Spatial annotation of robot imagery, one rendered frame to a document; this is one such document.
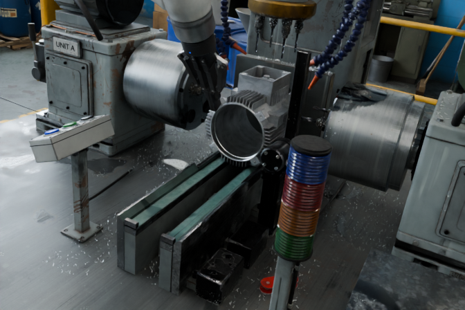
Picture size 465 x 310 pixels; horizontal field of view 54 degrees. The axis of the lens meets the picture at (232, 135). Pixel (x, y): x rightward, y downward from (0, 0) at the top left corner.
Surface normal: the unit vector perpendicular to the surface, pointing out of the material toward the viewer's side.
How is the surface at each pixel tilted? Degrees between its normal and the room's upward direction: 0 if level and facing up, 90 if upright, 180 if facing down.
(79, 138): 69
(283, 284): 90
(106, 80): 90
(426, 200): 90
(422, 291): 0
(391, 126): 54
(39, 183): 0
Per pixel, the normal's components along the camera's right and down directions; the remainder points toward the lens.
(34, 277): 0.09, -0.91
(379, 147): -0.43, 0.11
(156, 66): -0.30, -0.33
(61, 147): 0.85, -0.07
